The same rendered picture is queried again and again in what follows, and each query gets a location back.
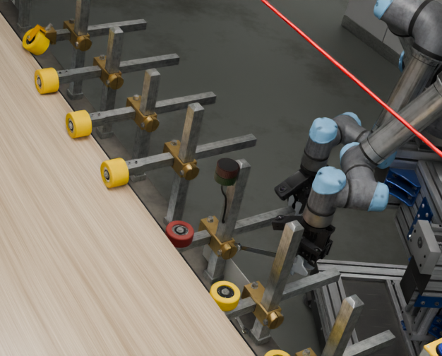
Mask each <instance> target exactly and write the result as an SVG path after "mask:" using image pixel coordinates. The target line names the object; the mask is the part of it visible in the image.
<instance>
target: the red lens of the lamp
mask: <svg viewBox="0 0 442 356"><path fill-rule="evenodd" d="M219 160H221V159H219ZM219 160H218V161H217V165H216V169H215V171H216V173H217V174H218V175H219V176H221V177H223V178H226V179H232V178H235V177H236V176H237V175H238V171H239V166H238V169H237V170H235V171H233V172H228V171H225V170H223V169H221V168H220V167H219V165H218V162H219ZM235 162H236V161H235ZM237 164H238V163H237ZM238 165H239V164H238Z"/></svg>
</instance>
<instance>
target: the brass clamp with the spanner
mask: <svg viewBox="0 0 442 356"><path fill-rule="evenodd" d="M213 217H214V218H213V220H214V222H212V223H210V222H208V221H207V218H204V219H201V221H200V225H199V228H198V232H200V231H202V230H207V231H208V233H209V234H210V236H211V238H210V243H209V244H208V245H209V247H210V248H211V249H212V250H213V251H214V253H215V254H216V255H217V257H219V256H221V257H222V258H223V259H224V260H227V259H230V258H232V257H233V256H234V255H235V254H236V252H237V248H236V247H235V245H234V242H235V240H234V239H233V238H232V239H231V240H228V241H226V242H221V241H220V240H219V239H218V237H217V236H216V235H215V234H216V231H217V226H218V223H219V220H218V219H217V218H216V217H215V216H213Z"/></svg>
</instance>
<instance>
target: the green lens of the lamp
mask: <svg viewBox="0 0 442 356"><path fill-rule="evenodd" d="M236 179H237V177H235V178H233V179H224V178H222V177H220V176H219V175H218V174H217V173H216V171H215V174H214V180H215V181H216V182H217V183H218V184H221V185H223V186H231V185H233V184H234V183H235V182H236Z"/></svg>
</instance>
